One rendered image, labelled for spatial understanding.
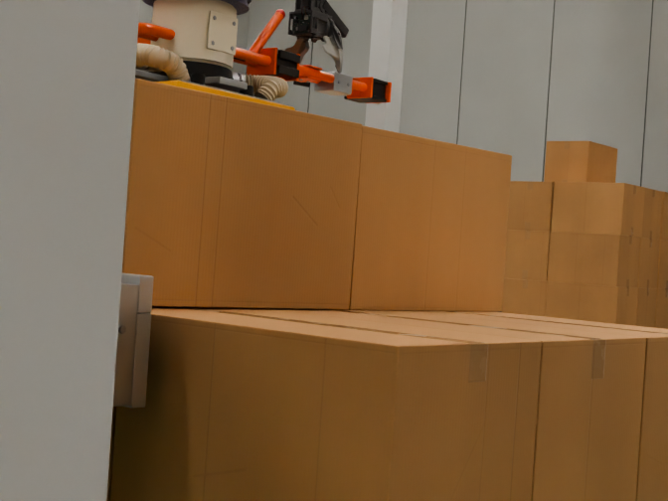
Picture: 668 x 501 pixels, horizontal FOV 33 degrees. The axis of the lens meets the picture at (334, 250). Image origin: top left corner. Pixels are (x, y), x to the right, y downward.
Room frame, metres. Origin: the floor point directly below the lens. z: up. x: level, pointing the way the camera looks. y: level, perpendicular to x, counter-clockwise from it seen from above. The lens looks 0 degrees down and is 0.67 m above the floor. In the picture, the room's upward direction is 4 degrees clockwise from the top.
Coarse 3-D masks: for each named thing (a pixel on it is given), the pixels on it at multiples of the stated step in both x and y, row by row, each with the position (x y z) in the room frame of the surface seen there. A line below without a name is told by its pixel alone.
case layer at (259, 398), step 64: (192, 320) 1.85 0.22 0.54; (256, 320) 1.91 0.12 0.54; (320, 320) 2.03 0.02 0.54; (384, 320) 2.16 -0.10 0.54; (448, 320) 2.31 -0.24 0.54; (512, 320) 2.48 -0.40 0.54; (576, 320) 2.68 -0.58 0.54; (192, 384) 1.84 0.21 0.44; (256, 384) 1.75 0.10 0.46; (320, 384) 1.66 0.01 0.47; (384, 384) 1.59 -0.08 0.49; (448, 384) 1.67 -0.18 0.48; (512, 384) 1.81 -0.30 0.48; (576, 384) 1.97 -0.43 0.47; (640, 384) 2.17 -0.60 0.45; (128, 448) 1.93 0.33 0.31; (192, 448) 1.83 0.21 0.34; (256, 448) 1.74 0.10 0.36; (320, 448) 1.66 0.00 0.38; (384, 448) 1.58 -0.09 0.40; (448, 448) 1.68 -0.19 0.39; (512, 448) 1.82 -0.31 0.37; (576, 448) 1.99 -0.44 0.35; (640, 448) 2.19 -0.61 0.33
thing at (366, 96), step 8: (360, 80) 2.76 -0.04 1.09; (368, 80) 2.75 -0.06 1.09; (376, 80) 2.77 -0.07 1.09; (368, 88) 2.75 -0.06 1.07; (376, 88) 2.78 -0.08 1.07; (384, 88) 2.80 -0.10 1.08; (352, 96) 2.78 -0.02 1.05; (360, 96) 2.76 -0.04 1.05; (368, 96) 2.75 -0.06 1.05; (376, 96) 2.77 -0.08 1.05; (384, 96) 2.81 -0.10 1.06
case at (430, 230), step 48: (384, 144) 2.51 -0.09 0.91; (432, 144) 2.64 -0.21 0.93; (384, 192) 2.51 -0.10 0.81; (432, 192) 2.65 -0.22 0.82; (480, 192) 2.80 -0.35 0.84; (384, 240) 2.52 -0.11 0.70; (432, 240) 2.66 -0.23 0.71; (480, 240) 2.81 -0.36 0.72; (384, 288) 2.53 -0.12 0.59; (432, 288) 2.67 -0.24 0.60; (480, 288) 2.82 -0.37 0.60
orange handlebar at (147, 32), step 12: (144, 24) 2.20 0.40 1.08; (144, 36) 2.25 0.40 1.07; (156, 36) 2.22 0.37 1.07; (168, 36) 2.24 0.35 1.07; (252, 60) 2.44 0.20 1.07; (264, 60) 2.46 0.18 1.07; (300, 72) 2.56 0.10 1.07; (312, 72) 2.59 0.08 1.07; (324, 72) 2.63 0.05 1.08; (360, 84) 2.73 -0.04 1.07
